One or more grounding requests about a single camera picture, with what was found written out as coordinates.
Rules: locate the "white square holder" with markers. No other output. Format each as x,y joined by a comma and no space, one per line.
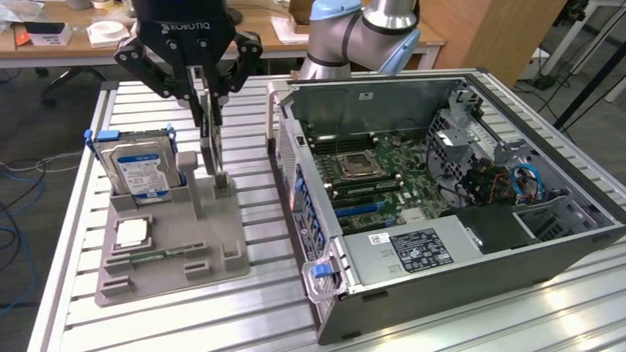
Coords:
109,34

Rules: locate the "open black PC case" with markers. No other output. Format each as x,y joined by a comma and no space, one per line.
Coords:
439,300

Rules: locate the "silver CPU chip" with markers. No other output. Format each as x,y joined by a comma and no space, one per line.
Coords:
132,232

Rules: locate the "wooden cabinet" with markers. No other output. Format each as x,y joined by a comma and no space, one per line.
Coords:
508,44

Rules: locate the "black office chair base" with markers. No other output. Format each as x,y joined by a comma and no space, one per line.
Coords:
73,78

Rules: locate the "grey plastic parts rack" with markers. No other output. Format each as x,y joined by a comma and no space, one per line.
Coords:
171,278

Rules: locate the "brown cardboard box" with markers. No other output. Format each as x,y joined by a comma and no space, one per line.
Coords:
299,11

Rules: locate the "grey cup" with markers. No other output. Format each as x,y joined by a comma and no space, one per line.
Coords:
77,4

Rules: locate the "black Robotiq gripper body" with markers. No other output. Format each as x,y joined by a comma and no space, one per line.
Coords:
185,36

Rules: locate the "black tripod stand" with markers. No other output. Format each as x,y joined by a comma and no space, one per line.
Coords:
586,73

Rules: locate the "green motherboard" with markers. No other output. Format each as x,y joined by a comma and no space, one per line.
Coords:
391,172

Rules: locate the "blue case latch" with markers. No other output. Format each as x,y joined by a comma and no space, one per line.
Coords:
322,271

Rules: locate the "white box with black lid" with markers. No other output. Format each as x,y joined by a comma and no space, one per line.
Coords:
48,36

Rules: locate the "blue expansion slot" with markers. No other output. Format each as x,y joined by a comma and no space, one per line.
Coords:
356,209

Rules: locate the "clear plastic bag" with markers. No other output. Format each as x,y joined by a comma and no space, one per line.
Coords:
19,11

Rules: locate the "hard disk in blue carrier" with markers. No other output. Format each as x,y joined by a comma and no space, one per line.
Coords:
139,176

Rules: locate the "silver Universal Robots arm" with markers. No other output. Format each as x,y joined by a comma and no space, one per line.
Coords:
342,36

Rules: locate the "wooden desk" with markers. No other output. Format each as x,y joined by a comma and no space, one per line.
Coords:
73,53

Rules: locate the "silver chipset heatsink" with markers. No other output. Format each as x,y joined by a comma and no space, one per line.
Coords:
412,215

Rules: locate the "grey power supply unit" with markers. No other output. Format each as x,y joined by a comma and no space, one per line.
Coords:
420,249

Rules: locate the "GPU card with metal bracket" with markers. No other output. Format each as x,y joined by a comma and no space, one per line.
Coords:
212,146

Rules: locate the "white paper booklet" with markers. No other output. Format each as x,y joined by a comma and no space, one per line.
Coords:
294,34

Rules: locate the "green RAM stick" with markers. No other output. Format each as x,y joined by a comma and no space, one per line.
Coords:
147,255

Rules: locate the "orange card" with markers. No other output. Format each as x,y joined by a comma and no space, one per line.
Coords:
21,38

